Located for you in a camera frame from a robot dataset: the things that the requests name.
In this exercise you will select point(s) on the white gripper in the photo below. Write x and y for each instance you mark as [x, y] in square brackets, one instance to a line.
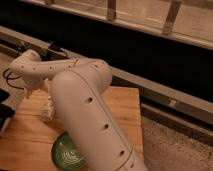
[33, 84]

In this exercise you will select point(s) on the small white bottle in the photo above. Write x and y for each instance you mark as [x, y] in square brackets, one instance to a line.
[48, 110]

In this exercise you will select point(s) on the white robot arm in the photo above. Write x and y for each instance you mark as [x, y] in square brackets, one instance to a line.
[76, 86]

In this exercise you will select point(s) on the green ceramic bowl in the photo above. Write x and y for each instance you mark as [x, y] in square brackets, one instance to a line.
[64, 154]

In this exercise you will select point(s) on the black device at left edge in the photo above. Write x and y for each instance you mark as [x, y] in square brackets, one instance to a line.
[6, 112]

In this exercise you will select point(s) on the black power adapter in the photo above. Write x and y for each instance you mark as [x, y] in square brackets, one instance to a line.
[54, 48]

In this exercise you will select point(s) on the metal window rail frame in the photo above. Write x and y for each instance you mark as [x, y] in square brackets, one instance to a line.
[186, 21]

